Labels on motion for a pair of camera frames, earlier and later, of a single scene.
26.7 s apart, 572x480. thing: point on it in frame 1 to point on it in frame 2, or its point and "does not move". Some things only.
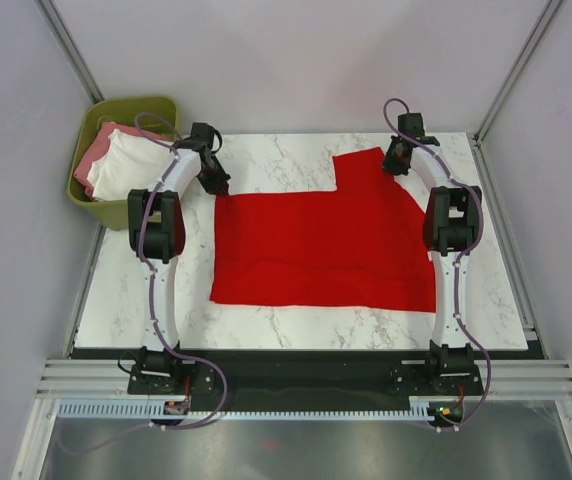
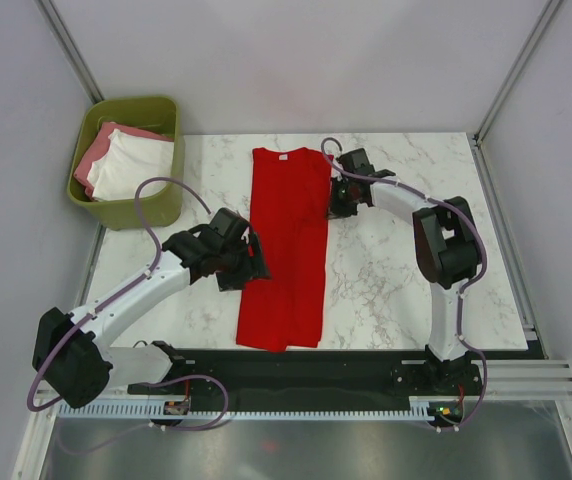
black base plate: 239,382 does not move
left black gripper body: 213,177 to 237,266
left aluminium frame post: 68,48 does not move
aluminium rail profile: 502,379 does not move
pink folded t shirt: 82,173 does not move
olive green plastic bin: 156,115 does not move
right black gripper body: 391,163 to 342,203
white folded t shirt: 132,163 does not move
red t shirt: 363,246 to 290,210
